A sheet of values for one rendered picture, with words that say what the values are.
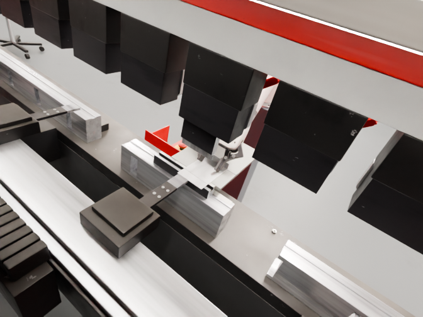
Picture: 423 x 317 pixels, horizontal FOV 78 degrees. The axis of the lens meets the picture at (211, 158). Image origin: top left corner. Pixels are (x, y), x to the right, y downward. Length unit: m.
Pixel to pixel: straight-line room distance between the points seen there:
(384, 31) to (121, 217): 0.50
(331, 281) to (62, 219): 0.60
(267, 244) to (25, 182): 0.63
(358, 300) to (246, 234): 0.30
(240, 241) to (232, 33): 0.53
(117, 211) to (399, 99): 0.52
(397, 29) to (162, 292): 0.49
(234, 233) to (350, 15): 0.65
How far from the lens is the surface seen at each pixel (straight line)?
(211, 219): 0.72
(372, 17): 0.24
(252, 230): 0.82
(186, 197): 0.74
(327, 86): 0.46
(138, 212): 0.57
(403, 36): 0.24
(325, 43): 0.45
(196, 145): 0.66
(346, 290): 0.71
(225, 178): 0.74
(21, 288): 0.55
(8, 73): 1.41
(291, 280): 0.71
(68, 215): 0.64
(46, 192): 0.70
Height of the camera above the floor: 1.47
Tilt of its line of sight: 36 degrees down
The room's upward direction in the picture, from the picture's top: 16 degrees clockwise
